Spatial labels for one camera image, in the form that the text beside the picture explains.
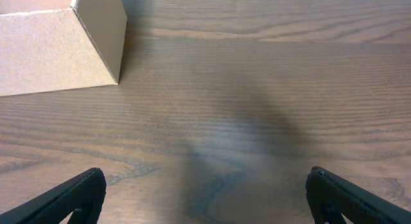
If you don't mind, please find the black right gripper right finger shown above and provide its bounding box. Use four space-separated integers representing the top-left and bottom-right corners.
305 166 410 224

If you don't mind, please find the open cardboard box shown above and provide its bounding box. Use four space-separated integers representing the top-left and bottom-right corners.
1 0 127 96

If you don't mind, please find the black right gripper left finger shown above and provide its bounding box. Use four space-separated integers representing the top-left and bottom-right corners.
1 168 107 224

